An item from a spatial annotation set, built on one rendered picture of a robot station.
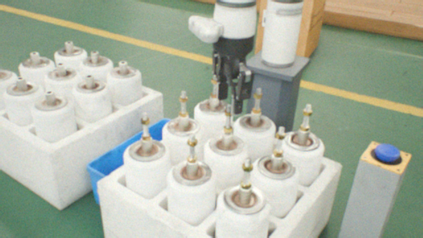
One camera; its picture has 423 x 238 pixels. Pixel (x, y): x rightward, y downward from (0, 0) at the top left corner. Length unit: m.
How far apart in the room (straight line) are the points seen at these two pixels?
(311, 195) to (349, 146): 0.54
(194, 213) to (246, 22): 0.36
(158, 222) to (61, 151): 0.34
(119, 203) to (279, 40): 0.57
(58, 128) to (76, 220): 0.23
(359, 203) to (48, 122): 0.71
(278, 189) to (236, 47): 0.28
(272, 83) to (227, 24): 0.44
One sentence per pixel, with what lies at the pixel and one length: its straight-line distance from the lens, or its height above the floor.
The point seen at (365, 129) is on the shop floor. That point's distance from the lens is 1.50.
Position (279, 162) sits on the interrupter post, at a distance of 0.79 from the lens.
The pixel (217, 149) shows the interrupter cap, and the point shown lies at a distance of 0.84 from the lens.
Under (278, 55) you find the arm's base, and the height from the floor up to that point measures 0.34.
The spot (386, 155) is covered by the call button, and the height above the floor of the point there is 0.33.
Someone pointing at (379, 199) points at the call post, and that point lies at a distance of 0.81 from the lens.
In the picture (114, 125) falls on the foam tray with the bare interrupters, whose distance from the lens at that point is 1.11.
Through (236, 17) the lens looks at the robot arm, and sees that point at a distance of 0.70.
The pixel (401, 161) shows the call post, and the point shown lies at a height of 0.31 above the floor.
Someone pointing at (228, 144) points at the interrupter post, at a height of 0.26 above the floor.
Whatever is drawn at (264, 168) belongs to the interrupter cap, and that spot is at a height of 0.25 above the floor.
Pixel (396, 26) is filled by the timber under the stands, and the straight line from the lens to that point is 2.49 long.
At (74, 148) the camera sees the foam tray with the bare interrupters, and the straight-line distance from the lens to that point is 1.05.
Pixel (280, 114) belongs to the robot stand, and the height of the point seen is 0.17.
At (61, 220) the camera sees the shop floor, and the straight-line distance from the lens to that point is 1.09.
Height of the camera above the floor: 0.74
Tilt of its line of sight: 32 degrees down
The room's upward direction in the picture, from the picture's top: 2 degrees clockwise
